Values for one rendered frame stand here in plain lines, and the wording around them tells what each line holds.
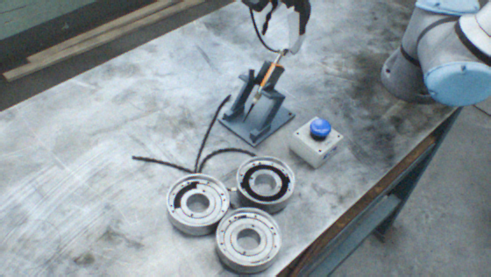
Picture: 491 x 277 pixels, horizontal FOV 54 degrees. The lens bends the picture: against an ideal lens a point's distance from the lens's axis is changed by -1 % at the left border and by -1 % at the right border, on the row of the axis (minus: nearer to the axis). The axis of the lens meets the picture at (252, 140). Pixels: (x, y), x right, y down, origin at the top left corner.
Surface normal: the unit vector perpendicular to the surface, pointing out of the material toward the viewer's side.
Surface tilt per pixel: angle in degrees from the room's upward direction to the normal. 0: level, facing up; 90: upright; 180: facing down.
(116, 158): 0
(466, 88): 97
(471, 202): 0
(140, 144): 0
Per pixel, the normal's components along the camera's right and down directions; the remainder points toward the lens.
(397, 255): 0.10, -0.65
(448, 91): -0.10, 0.82
